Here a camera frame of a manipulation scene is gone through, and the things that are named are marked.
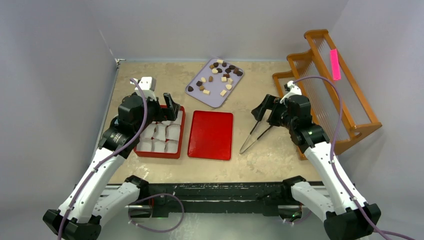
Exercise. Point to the cream rectangular chocolate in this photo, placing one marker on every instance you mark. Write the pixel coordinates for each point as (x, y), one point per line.
(206, 92)

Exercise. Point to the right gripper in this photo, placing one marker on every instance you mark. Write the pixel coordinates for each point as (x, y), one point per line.
(259, 111)

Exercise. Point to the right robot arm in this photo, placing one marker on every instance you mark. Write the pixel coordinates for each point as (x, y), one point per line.
(345, 213)

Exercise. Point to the red chocolate box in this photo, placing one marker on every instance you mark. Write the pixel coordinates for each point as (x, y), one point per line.
(162, 139)

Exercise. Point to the orange wooden rack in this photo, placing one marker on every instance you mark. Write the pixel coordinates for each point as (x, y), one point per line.
(344, 112)

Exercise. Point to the red box lid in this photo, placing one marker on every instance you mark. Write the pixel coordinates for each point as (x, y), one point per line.
(211, 135)

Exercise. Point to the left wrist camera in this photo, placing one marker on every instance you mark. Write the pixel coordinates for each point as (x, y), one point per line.
(147, 85)

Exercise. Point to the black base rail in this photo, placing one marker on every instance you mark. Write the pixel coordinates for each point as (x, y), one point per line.
(269, 199)

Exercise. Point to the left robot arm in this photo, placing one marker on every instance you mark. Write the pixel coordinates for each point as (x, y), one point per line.
(82, 215)

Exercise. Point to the black metal tongs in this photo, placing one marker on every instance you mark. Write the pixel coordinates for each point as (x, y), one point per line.
(254, 136)

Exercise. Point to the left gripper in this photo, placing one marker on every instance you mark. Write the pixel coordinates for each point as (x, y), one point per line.
(163, 114)

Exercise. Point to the lavender tray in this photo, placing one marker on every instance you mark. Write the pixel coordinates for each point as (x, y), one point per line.
(215, 75)

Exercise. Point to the pink sticky label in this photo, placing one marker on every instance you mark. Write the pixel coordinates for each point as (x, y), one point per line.
(335, 66)

